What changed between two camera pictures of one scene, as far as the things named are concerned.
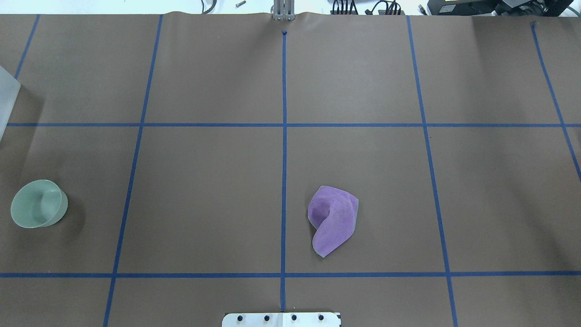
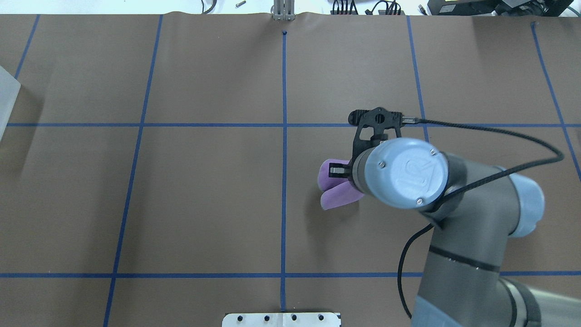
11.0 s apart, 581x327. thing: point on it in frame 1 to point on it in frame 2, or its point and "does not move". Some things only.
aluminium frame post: x=283 y=10 does not move
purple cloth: x=333 y=213 to x=337 y=191
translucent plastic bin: x=9 y=89 does not move
